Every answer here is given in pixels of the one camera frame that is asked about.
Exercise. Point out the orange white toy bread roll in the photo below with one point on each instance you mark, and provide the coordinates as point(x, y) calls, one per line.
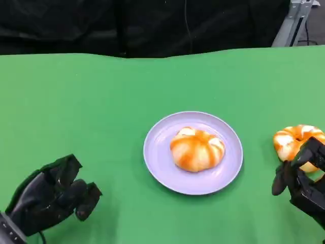
point(196, 150)
point(285, 142)

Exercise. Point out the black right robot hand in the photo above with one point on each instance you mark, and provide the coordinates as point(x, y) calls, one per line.
point(308, 195)

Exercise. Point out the green table cloth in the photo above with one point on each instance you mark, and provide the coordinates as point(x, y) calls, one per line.
point(162, 84)

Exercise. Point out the grey metal frame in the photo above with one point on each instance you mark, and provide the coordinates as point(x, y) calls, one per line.
point(292, 25)

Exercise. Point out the lilac plate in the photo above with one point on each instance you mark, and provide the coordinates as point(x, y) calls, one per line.
point(158, 157)

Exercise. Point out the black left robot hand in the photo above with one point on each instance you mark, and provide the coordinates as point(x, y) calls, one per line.
point(40, 200)

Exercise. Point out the black backdrop curtain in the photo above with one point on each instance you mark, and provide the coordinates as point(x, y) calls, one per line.
point(101, 25)

